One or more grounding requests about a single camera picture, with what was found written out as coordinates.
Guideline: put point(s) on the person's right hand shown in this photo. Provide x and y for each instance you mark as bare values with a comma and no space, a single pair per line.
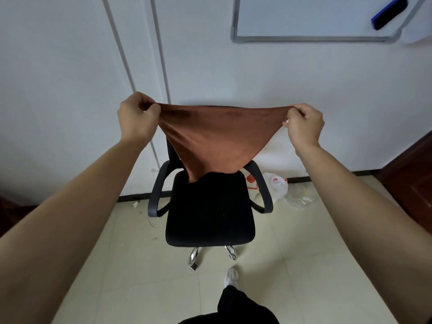
305,126

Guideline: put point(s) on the person's right forearm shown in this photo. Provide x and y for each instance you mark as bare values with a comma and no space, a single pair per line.
371,229

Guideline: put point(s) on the person's right thumb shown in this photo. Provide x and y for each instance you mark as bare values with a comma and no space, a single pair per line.
291,118

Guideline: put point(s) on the black office chair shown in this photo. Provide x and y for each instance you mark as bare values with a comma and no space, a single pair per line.
209,209

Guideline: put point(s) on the clear plastic bag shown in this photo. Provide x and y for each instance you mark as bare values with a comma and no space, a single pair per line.
300,195

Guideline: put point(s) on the grey wall conduit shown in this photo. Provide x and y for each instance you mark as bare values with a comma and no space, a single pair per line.
130,80
160,48

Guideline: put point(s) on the white plastic bag red print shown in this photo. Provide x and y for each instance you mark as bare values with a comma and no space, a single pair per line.
271,187

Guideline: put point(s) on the person's white shoe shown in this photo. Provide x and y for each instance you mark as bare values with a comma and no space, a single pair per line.
231,277

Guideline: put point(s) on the blue whiteboard eraser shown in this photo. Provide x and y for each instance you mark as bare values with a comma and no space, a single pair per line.
389,12

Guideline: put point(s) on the person's left forearm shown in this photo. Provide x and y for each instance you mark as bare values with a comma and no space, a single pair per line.
50,232

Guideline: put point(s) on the person's left hand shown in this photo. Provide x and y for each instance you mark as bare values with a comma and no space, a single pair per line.
136,119

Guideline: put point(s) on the dark wooden door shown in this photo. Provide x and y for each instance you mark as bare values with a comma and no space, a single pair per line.
410,185

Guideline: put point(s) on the whiteboard with grey frame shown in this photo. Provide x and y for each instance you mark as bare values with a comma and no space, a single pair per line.
317,16

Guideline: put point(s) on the dark wooden furniture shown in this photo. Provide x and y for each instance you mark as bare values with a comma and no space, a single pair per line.
11,212

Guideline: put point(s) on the brown cloth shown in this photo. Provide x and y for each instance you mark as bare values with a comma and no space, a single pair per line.
216,138

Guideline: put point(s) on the person's black trousers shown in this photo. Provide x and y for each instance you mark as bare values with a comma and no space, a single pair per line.
233,308

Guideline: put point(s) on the person's left thumb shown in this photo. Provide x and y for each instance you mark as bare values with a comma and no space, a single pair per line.
152,114

